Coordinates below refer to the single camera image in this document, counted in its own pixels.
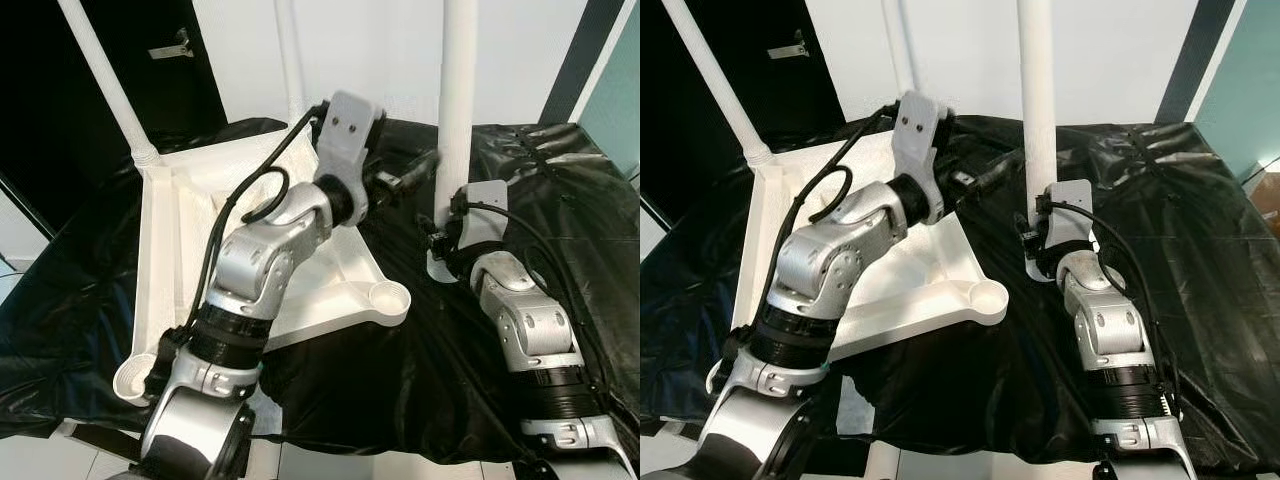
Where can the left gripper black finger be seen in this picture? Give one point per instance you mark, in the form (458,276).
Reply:
(420,169)
(1003,169)

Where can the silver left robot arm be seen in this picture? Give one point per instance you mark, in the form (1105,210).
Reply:
(830,260)
(260,260)

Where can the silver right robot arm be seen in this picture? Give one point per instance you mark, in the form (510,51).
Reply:
(525,330)
(1105,330)

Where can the black plastic table cover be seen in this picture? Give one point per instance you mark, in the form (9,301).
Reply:
(1180,300)
(560,300)

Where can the black door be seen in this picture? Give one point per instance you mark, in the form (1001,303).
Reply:
(800,100)
(180,90)

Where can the green glass panel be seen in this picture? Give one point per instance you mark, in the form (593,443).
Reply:
(615,90)
(1245,90)

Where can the brown wooden cabinet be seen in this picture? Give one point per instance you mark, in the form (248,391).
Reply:
(1265,200)

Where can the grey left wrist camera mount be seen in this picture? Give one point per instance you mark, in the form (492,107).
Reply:
(918,125)
(350,125)

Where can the black frame post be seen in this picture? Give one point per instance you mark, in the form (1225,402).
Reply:
(1197,60)
(580,60)

